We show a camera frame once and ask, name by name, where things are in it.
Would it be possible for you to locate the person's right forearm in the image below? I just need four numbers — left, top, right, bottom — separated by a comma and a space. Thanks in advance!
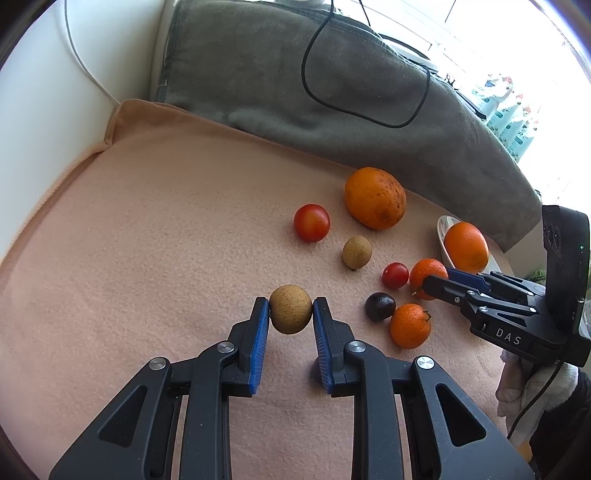
529, 369, 591, 469

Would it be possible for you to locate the medium smooth orange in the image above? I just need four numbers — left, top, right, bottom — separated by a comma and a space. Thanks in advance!
443, 222, 490, 274

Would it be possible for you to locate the grey fleece blanket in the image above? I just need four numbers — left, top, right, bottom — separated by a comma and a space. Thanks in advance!
157, 0, 543, 252

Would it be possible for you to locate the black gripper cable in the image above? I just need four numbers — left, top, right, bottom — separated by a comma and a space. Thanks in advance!
506, 360, 566, 439

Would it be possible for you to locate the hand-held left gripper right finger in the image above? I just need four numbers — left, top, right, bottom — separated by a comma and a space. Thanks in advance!
314, 298, 536, 480

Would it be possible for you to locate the peach fleece blanket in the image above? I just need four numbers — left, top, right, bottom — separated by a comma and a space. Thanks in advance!
0, 99, 527, 480

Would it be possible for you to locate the small red cherry tomato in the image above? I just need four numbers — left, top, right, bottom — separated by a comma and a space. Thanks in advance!
381, 262, 410, 290

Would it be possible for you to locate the small mandarin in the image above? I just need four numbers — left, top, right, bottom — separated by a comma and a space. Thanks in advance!
409, 258, 450, 301
389, 303, 433, 350

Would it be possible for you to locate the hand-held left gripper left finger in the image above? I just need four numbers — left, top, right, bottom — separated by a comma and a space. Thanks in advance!
48, 298, 271, 480

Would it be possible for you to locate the brown longan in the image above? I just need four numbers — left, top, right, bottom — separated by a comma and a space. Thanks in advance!
269, 284, 314, 335
342, 235, 373, 271

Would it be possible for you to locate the white floral plate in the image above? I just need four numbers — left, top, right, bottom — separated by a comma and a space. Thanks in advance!
436, 215, 505, 278

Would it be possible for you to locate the dark purple plum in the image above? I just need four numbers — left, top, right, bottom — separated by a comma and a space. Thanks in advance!
365, 292, 397, 323

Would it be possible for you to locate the thin white cable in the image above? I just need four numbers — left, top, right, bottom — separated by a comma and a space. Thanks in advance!
64, 0, 122, 106

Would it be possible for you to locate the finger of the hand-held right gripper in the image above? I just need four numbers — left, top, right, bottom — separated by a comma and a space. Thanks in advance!
445, 267, 548, 305
422, 274, 539, 324

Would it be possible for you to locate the person's right hand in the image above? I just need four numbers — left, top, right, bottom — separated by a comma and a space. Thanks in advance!
496, 348, 580, 446

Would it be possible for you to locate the large red tomato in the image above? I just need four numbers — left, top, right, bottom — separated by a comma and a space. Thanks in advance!
294, 204, 331, 243

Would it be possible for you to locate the teal floral bottle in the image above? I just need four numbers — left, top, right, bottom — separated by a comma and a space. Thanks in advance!
489, 102, 532, 139
478, 76, 514, 116
504, 119, 542, 158

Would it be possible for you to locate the long black cable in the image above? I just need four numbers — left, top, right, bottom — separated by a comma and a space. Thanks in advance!
301, 0, 432, 129

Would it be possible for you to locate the large speckled orange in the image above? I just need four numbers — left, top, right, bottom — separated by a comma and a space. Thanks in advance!
345, 167, 407, 231

